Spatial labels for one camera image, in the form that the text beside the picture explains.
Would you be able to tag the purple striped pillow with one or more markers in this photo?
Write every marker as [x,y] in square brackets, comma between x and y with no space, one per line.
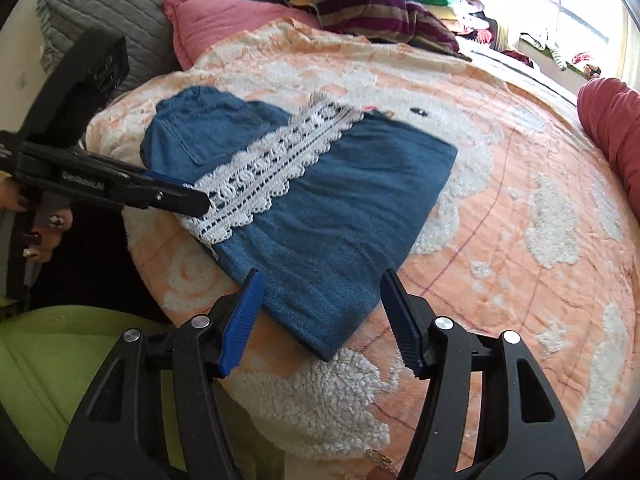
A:
[375,10]

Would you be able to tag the orange white fleece blanket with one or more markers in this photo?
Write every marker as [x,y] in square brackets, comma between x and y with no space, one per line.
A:
[500,210]

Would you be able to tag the blue denim pants lace trim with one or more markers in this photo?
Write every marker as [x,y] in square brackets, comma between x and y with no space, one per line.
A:
[325,200]

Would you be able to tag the person's green clothing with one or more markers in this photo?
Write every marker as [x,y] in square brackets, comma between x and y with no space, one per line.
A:
[45,360]

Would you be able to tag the clothes on window sill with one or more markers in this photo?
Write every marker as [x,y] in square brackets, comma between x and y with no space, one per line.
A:
[560,55]

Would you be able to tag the person's left hand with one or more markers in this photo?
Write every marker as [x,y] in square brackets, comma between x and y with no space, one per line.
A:
[52,225]

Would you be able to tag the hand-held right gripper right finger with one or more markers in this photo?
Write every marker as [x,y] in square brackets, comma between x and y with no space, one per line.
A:
[406,330]

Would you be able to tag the pile of colourful clothes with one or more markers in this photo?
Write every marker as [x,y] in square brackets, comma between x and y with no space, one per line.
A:
[455,10]

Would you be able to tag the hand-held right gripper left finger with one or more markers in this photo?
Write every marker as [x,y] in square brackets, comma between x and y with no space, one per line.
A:
[240,327]

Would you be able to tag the red rolled quilt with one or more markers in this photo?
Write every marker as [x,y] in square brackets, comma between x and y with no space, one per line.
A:
[615,125]

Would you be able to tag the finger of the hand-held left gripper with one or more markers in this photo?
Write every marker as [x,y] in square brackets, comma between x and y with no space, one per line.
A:
[150,192]

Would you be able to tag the pink quilted pillow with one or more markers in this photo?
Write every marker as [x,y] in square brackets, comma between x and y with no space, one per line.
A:
[220,20]

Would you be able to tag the window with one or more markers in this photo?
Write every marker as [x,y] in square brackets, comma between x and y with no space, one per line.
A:
[575,5]

